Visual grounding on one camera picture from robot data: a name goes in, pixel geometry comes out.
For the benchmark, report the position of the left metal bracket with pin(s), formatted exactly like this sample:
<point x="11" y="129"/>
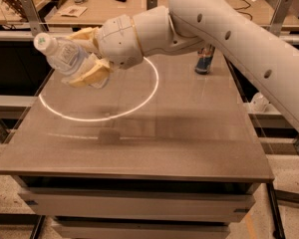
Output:
<point x="36" y="24"/>

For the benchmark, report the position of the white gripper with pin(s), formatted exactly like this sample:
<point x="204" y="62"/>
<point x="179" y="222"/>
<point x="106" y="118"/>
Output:
<point x="118" y="41"/>

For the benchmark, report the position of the clear plastic water bottle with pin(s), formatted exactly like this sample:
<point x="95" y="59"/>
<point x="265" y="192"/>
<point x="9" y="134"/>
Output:
<point x="62" y="55"/>

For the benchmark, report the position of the small paper card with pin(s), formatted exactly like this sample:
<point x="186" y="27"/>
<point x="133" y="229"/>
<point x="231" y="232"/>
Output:
<point x="73" y="11"/>

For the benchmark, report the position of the lower white drawer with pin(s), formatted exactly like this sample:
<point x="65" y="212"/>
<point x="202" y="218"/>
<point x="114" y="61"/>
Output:
<point x="116" y="230"/>

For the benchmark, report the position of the middle metal bracket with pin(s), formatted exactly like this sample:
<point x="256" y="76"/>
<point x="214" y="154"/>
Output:
<point x="151" y="4"/>

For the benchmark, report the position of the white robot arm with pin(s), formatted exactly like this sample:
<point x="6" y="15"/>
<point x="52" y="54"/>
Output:
<point x="184" y="26"/>

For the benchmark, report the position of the white drawer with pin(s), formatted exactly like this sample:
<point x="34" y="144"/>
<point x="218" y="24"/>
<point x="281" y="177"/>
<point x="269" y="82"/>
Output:
<point x="119" y="204"/>
<point x="116" y="230"/>

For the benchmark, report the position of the metal bracket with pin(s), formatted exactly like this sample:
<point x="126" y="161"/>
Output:
<point x="151" y="4"/>
<point x="36" y="24"/>
<point x="279" y="15"/>

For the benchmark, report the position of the upper white drawer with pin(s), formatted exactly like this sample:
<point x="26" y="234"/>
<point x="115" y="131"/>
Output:
<point x="119" y="204"/>

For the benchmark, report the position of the right metal bracket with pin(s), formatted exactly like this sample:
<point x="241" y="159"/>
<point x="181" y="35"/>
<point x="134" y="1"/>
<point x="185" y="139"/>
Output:
<point x="279" y="15"/>

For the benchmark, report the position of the Red Bull can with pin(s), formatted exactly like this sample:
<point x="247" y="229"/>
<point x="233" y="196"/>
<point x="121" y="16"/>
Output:
<point x="205" y="56"/>

